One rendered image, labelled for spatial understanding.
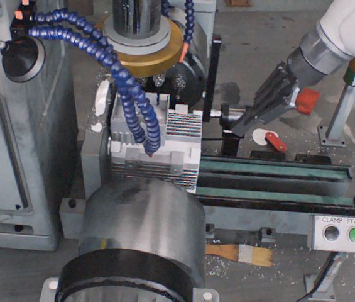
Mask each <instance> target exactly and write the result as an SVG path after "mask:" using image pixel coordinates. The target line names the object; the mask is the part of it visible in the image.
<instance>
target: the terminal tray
mask: <svg viewBox="0 0 355 302"><path fill-rule="evenodd" d="M145 96H146V97H147V98H149V99H150V104H152V105H153V107H154V111H155V112H156V114H157V118H158V120H159V126H160V135H161V145H160V148H162V146H165V138H166V132H167V121H168V109H169V100H170V95H169V94H160V102H159V105H156V104H157V101H156V99H157V97H158V96H157V94H156V93H148V92H146V95H145ZM163 96H165V97H166V98H165V99H163V98H162V97H163ZM134 105H135V106H136V112H137V116H138V120H139V123H140V125H141V126H142V128H144V129H145V133H146V140H147V139H148V131H147V128H146V127H147V126H146V121H145V120H144V115H142V114H141V109H140V108H138V106H137V101H135V102H134ZM115 116H119V118H115ZM160 120H163V122H160ZM111 133H112V141H113V140H114V141H121V145H122V144H123V143H126V145H129V143H131V145H132V146H133V145H134V144H137V146H140V144H142V145H144V142H143V143H137V142H135V139H134V136H133V134H132V133H131V131H130V129H129V127H128V125H127V122H126V117H125V116H124V111H123V106H122V100H121V99H120V94H119V93H118V91H117V94H116V99H115V102H114V108H113V111H112V117H111ZM146 140H145V141H146Z"/></svg>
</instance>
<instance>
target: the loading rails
mask: <svg viewBox="0 0 355 302"><path fill-rule="evenodd" d="M353 177H354V175H353V172H352V168H351V165H344V164H328V163H319V162H302V161H293V160H276V159H260V158H251V157H234V156H225V155H208V154H201V155H200V161H199V172H198V178H197V184H196V190H195V193H192V194H193V195H194V196H195V197H196V198H197V199H198V200H199V201H200V202H201V204H202V206H203V207H204V209H205V215H206V224H205V237H206V238H214V235H215V228H225V229H234V230H251V231H260V240H261V242H272V243H275V242H276V240H277V237H276V233H277V232H278V233H295V234H304V235H308V232H309V215H325V216H343V217H351V218H355V195H354V197H353V198H344V195H345V193H346V191H347V189H348V187H349V185H350V183H351V181H352V179H353Z"/></svg>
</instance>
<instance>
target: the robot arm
mask: <svg viewBox="0 0 355 302"><path fill-rule="evenodd" d="M354 57H355V0H335V1H334V2H333V3H332V4H331V5H330V7H329V9H328V11H327V12H326V14H325V15H324V16H323V17H322V18H321V19H320V20H318V22H316V24H315V25H314V26H313V27H312V28H311V29H310V30H309V31H308V32H307V33H306V34H305V35H304V36H303V37H301V39H300V45H299V46H298V47H297V48H296V49H295V50H294V51H293V52H292V53H291V54H290V55H289V56H288V59H287V63H286V62H284V61H283V60H281V61H280V62H279V63H278V65H277V67H276V69H275V70H274V71H273V72H272V73H271V74H270V76H269V77H268V78H267V80H265V82H264V83H263V84H262V86H261V87H260V88H259V89H258V90H257V91H256V93H255V94H254V96H253V99H254V101H253V102H252V104H251V107H250V108H249V109H248V110H247V111H245V112H244V113H243V114H242V115H241V116H240V117H239V118H238V119H237V120H236V121H235V122H234V123H233V124H232V125H231V126H230V131H231V132H233V133H235V134H237V135H239V136H240V137H241V136H243V135H244V134H245V133H246V132H247V131H248V130H249V129H250V128H252V127H253V126H254V125H255V124H256V123H257V122H260V123H262V124H264V125H265V124H267V123H269V122H270V121H272V120H274V119H275V118H277V117H279V116H280V115H282V114H283V113H285V112H287V111H288V110H291V109H296V108H297V106H298V104H297V103H296V102H295V100H296V97H297V95H299V94H300V93H301V92H302V91H303V90H304V89H305V88H306V87H309V86H315V85H316V84H317V83H319V82H320V81H321V80H322V79H323V78H324V77H325V76H326V75H328V74H329V75H332V74H335V73H336V72H337V71H338V70H339V69H340V68H342V67H343V66H344V65H345V64H347V63H348V62H349V61H350V60H352V59H353V58H354Z"/></svg>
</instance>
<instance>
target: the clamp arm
mask: <svg viewBox="0 0 355 302"><path fill-rule="evenodd" d="M221 45H222V35H217V34H213V38H212V41H210V42H209V50H211V52H210V61H209V70H208V76H207V85H206V90H205V92H203V101H204V108H203V114H202V121H203V122H208V123H209V122H210V119H211V118H214V115H212V113H214V112H215V111H212V110H214V109H212V104H213V100H214V91H215V86H216V79H217V70H218V66H219V57H220V53H221ZM211 116H212V117H211Z"/></svg>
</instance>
